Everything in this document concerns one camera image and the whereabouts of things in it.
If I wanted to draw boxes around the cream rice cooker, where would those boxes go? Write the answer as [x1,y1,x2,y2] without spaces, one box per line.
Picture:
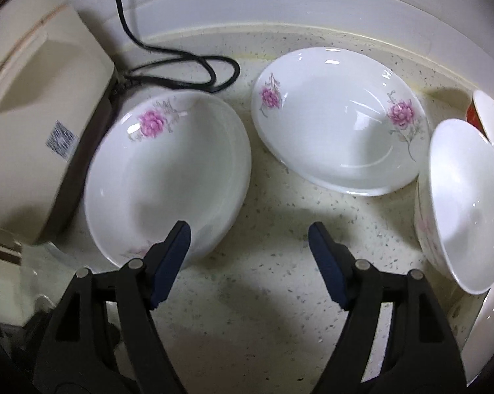
[0,0,116,264]

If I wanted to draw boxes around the white bowl dark rim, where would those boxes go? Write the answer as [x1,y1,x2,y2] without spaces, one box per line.
[462,283,494,384]

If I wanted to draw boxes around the white bowl pink flowers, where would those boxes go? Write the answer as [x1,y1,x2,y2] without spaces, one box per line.
[414,118,494,295]

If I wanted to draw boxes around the large white floral plate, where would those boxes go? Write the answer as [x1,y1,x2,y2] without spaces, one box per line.
[84,91,252,267]

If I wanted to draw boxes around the black power cable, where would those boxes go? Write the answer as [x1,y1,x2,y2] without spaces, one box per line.
[112,0,242,94]

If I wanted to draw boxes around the white floral plate far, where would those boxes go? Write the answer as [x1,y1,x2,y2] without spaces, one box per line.
[251,47,430,197]

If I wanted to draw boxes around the white bowl red outside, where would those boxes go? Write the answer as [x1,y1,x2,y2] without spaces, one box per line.
[465,90,494,148]

